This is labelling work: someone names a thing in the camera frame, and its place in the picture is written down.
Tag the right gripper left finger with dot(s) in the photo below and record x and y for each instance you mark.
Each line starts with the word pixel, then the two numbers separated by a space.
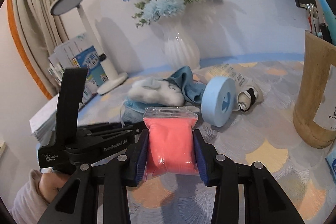
pixel 77 201

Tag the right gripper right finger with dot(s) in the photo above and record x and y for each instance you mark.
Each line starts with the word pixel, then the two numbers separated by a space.
pixel 264 199

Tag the blue wet wipes pack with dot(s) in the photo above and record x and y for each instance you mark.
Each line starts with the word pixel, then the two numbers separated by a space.
pixel 331 161

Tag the pink clay bag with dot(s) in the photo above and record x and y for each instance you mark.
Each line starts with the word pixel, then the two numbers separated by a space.
pixel 171 145

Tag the person left hand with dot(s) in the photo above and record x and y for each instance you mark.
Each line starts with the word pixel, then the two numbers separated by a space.
pixel 50 184

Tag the white fluffy plush cloud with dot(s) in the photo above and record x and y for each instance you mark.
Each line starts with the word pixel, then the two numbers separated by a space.
pixel 156 91

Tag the small plush toy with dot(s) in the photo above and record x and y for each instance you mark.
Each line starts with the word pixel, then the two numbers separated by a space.
pixel 248 97

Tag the light blue tape roll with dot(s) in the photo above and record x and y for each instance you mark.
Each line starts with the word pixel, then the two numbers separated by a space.
pixel 218 100

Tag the cream tube package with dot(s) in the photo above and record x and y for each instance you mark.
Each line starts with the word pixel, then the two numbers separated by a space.
pixel 227 70

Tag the teal blue cloth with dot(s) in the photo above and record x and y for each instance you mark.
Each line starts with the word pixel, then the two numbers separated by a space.
pixel 192 90

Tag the white ribbed vase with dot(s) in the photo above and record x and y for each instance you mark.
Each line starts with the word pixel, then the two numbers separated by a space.
pixel 180 49

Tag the beige curtain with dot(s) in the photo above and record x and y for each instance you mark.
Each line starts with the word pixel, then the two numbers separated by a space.
pixel 36 33

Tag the teal drawstring pouch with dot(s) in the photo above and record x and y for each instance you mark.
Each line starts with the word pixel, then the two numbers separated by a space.
pixel 132 111

